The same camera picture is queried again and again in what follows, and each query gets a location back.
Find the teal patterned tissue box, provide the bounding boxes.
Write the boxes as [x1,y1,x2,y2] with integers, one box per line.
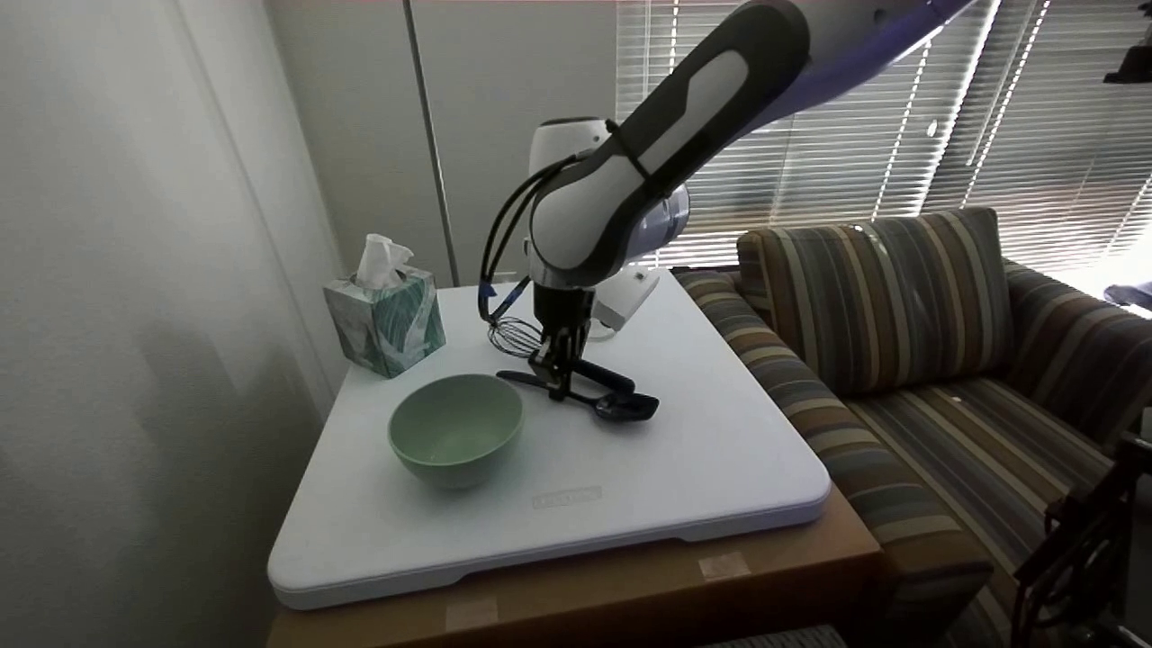
[323,235,445,378]

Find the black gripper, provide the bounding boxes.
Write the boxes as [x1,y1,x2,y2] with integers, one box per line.
[529,283,595,398]

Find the black plastic spoon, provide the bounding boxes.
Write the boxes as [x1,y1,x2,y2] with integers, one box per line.
[503,361,660,424]

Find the white window blinds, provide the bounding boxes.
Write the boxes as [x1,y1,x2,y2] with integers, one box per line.
[660,0,1152,294]

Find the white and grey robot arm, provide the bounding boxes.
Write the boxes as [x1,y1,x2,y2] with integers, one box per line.
[529,0,973,394]

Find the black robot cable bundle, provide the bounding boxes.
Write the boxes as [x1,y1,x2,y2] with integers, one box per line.
[477,117,653,330]

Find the white table top board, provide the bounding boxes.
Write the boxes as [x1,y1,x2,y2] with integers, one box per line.
[268,276,831,608]

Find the black metal stand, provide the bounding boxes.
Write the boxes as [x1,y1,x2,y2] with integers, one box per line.
[1013,436,1152,648]

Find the striped armchair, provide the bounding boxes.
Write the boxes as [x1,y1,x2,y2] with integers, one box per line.
[676,253,1152,648]

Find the light green bowl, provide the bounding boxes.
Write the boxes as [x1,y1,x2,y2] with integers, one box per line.
[388,374,525,488]

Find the striped back cushion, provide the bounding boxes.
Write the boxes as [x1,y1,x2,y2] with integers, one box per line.
[739,210,1013,394]

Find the wooden table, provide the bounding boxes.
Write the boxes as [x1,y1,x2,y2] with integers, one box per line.
[268,493,882,648]

